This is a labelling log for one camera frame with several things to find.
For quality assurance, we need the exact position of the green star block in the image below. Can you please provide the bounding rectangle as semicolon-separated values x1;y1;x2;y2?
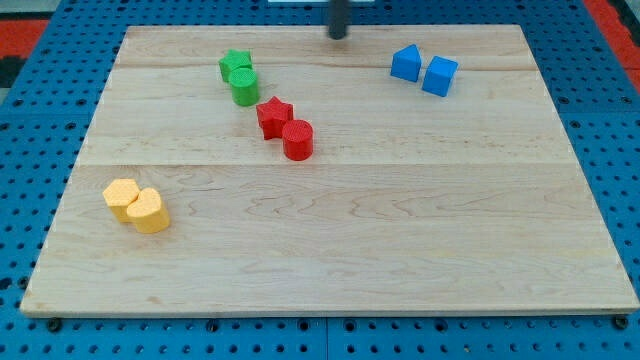
218;49;253;83

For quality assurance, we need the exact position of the red star block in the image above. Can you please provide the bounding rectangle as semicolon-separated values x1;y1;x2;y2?
256;96;294;140

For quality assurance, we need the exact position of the blue pentagon block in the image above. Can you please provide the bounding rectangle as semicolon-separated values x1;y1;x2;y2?
390;44;422;82

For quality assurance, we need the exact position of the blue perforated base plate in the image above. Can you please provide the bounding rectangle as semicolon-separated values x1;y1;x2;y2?
1;0;639;359

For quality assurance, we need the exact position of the yellow pentagon block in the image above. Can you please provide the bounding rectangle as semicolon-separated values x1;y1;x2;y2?
102;178;140;223

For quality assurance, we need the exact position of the blue cube block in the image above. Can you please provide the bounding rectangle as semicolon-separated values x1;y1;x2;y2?
421;56;459;97

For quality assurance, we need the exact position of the yellow heart block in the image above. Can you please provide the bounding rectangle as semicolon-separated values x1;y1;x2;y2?
126;187;171;234

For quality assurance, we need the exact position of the green cylinder block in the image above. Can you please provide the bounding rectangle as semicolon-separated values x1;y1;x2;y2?
228;68;260;106

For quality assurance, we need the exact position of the red cylinder block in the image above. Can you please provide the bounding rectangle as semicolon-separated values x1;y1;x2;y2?
282;120;314;161

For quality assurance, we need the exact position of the light wooden board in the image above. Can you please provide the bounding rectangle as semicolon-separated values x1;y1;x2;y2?
21;25;639;318

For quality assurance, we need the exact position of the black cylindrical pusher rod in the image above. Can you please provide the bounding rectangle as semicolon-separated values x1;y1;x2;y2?
327;0;350;40

